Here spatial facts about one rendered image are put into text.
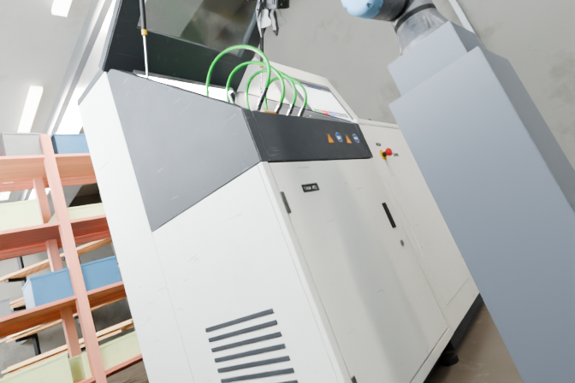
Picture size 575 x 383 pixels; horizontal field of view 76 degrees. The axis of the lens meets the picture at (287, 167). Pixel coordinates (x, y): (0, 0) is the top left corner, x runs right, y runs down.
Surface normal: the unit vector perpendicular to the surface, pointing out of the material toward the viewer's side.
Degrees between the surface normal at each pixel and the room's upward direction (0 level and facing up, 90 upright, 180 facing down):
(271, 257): 90
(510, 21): 90
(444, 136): 90
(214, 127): 90
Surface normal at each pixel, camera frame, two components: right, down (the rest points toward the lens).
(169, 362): -0.61, 0.04
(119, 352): 0.67, -0.42
